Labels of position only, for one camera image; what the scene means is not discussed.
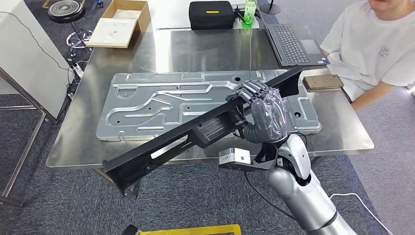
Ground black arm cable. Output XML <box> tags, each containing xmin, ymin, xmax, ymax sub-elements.
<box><xmin>244</xmin><ymin>171</ymin><xmax>297</xmax><ymax>221</ymax></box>

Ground white power strip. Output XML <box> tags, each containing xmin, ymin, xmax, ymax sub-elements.
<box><xmin>69</xmin><ymin>61</ymin><xmax>85</xmax><ymax>78</ymax></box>

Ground open cardboard box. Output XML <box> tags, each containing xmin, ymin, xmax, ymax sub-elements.
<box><xmin>85</xmin><ymin>0</ymin><xmax>151</xmax><ymax>49</ymax></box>

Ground black round seat stool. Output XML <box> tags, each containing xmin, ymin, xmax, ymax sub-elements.
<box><xmin>47</xmin><ymin>0</ymin><xmax>93</xmax><ymax>50</ymax></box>

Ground green plastic bottle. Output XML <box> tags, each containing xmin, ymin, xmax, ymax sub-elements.
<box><xmin>243</xmin><ymin>0</ymin><xmax>257</xmax><ymax>28</ymax></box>

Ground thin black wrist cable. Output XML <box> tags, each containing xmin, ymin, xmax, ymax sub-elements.
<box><xmin>292</xmin><ymin>131</ymin><xmax>309</xmax><ymax>147</ymax></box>

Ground thin black power cable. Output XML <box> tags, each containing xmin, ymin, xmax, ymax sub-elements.
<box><xmin>0</xmin><ymin>11</ymin><xmax>77</xmax><ymax>75</ymax></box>

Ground black plastic panel part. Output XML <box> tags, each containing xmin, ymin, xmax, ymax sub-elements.
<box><xmin>102</xmin><ymin>65</ymin><xmax>304</xmax><ymax>192</ymax></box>

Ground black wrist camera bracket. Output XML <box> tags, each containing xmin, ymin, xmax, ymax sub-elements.
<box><xmin>220</xmin><ymin>142</ymin><xmax>279</xmax><ymax>172</ymax></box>

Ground stainless steel workbench table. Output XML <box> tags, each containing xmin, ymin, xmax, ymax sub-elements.
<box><xmin>45</xmin><ymin>27</ymin><xmax>375</xmax><ymax>200</ymax></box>

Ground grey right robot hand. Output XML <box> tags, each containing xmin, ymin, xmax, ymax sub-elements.
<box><xmin>226</xmin><ymin>80</ymin><xmax>289</xmax><ymax>144</ymax></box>

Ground black stanchion base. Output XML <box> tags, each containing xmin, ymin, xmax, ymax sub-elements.
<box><xmin>259</xmin><ymin>0</ymin><xmax>281</xmax><ymax>15</ymax></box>

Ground brown smartphone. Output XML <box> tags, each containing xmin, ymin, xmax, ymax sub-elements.
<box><xmin>302</xmin><ymin>74</ymin><xmax>345</xmax><ymax>92</ymax></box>

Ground white panel side table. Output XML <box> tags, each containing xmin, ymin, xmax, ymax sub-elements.
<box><xmin>0</xmin><ymin>0</ymin><xmax>74</xmax><ymax>208</ymax></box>

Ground white power cable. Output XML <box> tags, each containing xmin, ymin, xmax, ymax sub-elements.
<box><xmin>330</xmin><ymin>193</ymin><xmax>394</xmax><ymax>235</ymax></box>

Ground person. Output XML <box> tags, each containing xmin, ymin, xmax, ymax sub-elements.
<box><xmin>319</xmin><ymin>0</ymin><xmax>415</xmax><ymax>112</ymax></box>

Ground stamped grey metal plate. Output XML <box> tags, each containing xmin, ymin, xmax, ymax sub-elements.
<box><xmin>95</xmin><ymin>69</ymin><xmax>322</xmax><ymax>142</ymax></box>

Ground black zip case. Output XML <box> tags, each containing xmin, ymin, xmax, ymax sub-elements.
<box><xmin>188</xmin><ymin>0</ymin><xmax>235</xmax><ymax>31</ymax></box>

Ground grey laptop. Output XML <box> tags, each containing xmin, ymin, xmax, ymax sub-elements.
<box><xmin>264</xmin><ymin>23</ymin><xmax>331</xmax><ymax>68</ymax></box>

